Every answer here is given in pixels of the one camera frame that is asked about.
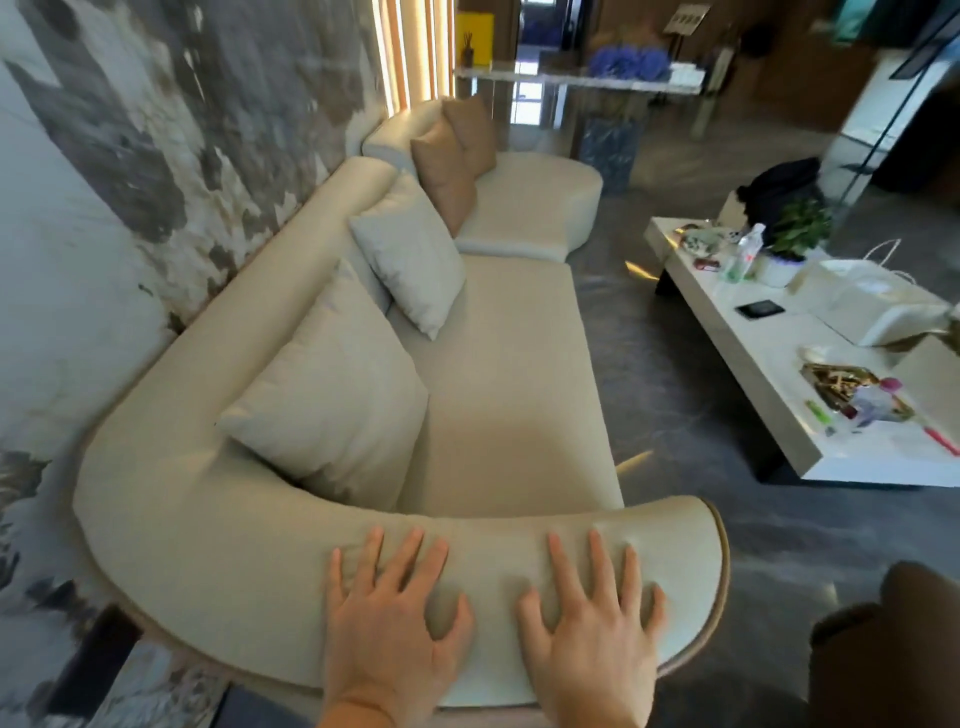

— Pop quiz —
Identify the person's right hand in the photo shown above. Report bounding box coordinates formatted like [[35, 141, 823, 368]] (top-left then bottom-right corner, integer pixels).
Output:
[[515, 528, 669, 728]]

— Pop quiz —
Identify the person's left hand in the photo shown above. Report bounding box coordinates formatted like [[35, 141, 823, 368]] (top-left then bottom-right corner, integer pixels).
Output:
[[322, 526, 477, 728]]

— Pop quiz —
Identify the person's left forearm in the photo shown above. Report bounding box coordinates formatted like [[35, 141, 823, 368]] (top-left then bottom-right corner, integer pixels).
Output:
[[316, 703, 430, 728]]

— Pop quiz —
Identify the large cream cushion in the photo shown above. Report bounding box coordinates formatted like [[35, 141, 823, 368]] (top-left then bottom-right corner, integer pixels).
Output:
[[216, 258, 430, 513]]

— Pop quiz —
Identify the cream curved sofa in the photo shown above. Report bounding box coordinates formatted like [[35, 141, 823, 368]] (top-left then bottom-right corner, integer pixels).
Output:
[[72, 97, 732, 711]]

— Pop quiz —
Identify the brown armchair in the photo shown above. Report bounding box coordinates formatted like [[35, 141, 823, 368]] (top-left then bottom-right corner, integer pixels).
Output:
[[808, 561, 960, 728]]

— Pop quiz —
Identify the white low coffee table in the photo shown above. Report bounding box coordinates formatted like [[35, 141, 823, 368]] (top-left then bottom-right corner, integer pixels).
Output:
[[643, 216, 960, 489]]

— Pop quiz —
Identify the gold tray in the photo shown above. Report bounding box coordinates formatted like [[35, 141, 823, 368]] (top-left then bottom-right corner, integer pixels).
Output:
[[799, 362, 917, 426]]

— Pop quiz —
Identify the clear pouch with pink cap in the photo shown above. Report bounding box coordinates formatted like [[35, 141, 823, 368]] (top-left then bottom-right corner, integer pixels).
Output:
[[847, 377, 906, 426]]

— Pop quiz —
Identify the small cream cushion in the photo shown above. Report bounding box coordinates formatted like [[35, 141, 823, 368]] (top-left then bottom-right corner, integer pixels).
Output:
[[348, 171, 468, 342]]

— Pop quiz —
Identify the patterned small dish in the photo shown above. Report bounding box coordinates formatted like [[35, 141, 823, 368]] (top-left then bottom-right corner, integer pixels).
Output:
[[678, 223, 727, 258]]

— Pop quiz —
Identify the clear plastic bottle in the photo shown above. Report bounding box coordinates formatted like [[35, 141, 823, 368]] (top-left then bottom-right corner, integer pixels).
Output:
[[723, 222, 768, 285]]

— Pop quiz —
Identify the cream cardboard box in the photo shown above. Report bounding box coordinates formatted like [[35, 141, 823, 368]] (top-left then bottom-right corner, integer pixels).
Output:
[[891, 333, 960, 445]]

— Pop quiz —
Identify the white paper bag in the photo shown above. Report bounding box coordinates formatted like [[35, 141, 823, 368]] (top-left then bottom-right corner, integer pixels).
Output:
[[787, 238, 954, 348]]

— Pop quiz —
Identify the brown cushion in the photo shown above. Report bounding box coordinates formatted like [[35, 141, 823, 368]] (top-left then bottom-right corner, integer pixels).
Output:
[[410, 118, 479, 239], [441, 95, 498, 180]]

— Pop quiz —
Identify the green potted plant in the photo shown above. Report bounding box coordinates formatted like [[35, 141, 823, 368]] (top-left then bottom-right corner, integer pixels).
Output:
[[756, 198, 834, 290]]

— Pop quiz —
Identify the black bag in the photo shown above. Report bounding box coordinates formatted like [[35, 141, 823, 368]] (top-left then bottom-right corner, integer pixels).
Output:
[[736, 156, 825, 231]]

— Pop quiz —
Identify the glass console table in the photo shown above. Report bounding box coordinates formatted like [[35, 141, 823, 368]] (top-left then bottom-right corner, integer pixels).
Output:
[[453, 66, 708, 141]]

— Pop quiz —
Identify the purple flower bunch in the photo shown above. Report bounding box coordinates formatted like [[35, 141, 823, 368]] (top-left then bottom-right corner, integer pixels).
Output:
[[586, 43, 673, 83]]

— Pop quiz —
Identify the yellow box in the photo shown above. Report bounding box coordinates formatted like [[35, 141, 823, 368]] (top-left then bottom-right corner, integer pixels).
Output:
[[456, 11, 496, 69]]

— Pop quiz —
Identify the black thin metal stand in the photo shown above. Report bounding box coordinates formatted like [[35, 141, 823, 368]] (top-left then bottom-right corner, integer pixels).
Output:
[[831, 0, 960, 213]]

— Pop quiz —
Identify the sign on stand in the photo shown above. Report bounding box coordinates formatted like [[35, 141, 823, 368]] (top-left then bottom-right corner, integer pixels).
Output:
[[663, 3, 713, 63]]

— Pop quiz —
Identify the blue marble pedestal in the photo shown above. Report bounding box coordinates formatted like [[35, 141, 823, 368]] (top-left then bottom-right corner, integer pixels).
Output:
[[577, 116, 647, 197]]

